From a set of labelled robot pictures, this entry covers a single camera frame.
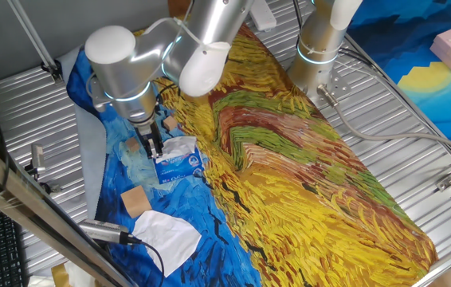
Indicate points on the black table clamp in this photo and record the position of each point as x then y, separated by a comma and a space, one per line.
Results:
50, 187

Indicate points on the blue and yellow cloth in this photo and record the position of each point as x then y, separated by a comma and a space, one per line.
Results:
428, 91

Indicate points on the large wooden cube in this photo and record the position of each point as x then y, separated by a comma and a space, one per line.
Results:
136, 201

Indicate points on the gold paper pack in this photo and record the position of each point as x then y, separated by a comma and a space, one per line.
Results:
60, 277

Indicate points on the small wooden cube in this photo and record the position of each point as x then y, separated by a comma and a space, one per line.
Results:
131, 145
170, 123

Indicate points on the silver cylindrical camera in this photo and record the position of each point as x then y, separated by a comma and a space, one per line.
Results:
102, 231

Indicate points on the white power strip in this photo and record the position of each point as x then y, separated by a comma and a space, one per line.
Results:
263, 16

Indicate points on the aluminium frame beam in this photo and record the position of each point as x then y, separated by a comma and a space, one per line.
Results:
30, 203

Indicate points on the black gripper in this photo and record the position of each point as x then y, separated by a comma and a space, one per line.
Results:
147, 130

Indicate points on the white napkin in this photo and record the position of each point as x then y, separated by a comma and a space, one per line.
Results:
177, 146
165, 239

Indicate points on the painted wheatfield tablecloth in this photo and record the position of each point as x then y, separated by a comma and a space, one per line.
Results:
289, 179

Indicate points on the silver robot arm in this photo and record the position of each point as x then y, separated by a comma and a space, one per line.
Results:
130, 79

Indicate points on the blue tissue pack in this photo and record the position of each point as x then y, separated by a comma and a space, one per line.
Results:
179, 170

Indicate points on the grey metal rod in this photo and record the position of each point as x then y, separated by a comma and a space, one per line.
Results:
30, 36

